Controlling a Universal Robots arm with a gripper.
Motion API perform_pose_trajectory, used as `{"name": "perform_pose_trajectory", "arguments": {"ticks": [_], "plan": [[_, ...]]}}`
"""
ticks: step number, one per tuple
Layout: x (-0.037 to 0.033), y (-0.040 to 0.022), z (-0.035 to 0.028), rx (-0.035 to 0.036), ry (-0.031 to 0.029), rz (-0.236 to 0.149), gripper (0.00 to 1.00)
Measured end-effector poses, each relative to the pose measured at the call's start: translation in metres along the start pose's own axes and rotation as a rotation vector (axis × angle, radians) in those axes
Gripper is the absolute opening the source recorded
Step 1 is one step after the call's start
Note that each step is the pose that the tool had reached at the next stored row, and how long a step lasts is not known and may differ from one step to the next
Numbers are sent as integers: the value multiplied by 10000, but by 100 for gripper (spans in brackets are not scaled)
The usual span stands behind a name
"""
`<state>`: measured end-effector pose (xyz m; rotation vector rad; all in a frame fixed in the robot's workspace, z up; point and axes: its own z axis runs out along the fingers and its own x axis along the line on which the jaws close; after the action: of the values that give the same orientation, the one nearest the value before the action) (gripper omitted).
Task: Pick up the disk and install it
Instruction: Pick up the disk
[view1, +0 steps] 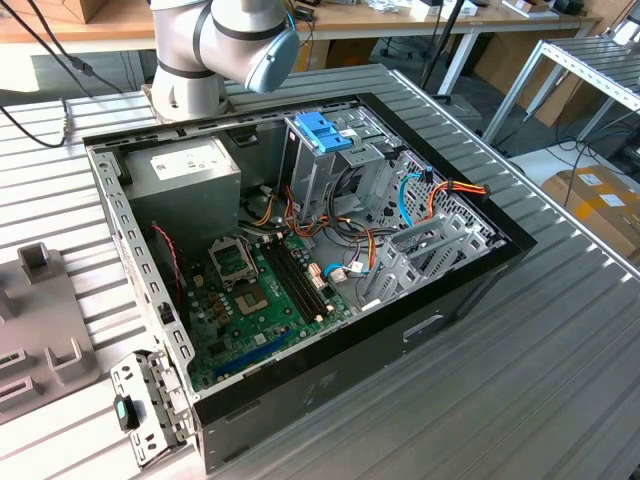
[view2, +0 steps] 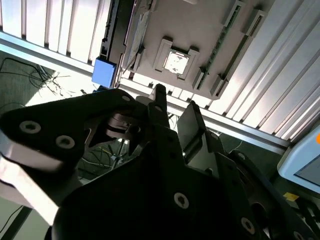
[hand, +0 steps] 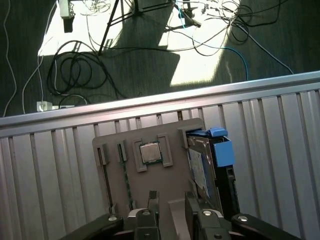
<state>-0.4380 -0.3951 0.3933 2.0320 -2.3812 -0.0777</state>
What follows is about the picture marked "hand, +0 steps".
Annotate grey box on floor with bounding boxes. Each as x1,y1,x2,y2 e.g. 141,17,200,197
59,0,76,20

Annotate tangled black floor cables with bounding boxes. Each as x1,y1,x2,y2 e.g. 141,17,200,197
192,0,285,57

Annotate dark RAM stick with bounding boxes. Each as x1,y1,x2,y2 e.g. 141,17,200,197
98,147,113,213

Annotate light blue floor cable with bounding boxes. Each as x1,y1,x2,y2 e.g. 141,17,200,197
174,0,251,81

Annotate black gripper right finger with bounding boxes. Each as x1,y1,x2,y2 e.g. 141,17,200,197
184,191,302,240

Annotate green RAM stick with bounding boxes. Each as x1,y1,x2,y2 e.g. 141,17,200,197
119,143,135,213

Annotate grey parts rack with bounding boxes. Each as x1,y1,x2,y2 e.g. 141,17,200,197
91,117,223,240

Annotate hard disk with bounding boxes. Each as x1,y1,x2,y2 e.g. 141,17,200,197
186,127,241,218

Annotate white floor cable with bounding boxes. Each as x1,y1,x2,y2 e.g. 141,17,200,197
2,0,20,117

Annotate silver CPU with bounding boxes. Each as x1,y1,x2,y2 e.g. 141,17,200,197
139,142,163,166

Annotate white power adapter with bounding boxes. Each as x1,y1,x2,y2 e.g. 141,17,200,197
36,101,54,112

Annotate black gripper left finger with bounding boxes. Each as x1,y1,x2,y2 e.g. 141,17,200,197
58,189,161,240

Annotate coiled black floor cable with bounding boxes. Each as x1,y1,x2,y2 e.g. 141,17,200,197
47,39,128,101

